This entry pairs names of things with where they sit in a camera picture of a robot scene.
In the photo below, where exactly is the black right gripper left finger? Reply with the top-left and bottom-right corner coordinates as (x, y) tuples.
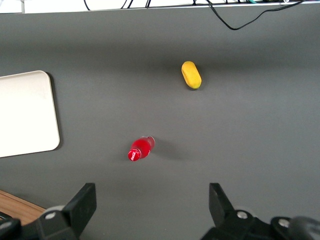
(35, 182), (98, 240)

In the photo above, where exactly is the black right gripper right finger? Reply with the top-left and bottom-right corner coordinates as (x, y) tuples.
(200, 182), (272, 240)

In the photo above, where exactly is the cream rectangular tray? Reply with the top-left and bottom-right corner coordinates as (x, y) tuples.
(0, 70), (61, 159)

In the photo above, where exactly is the red soda bottle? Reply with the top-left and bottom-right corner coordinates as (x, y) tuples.
(127, 135), (156, 162)

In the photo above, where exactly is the yellow oblong bread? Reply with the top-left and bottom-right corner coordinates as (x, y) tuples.
(181, 60), (203, 90)

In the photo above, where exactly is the black looping cable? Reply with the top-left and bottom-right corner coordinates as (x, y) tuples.
(205, 0), (306, 31)

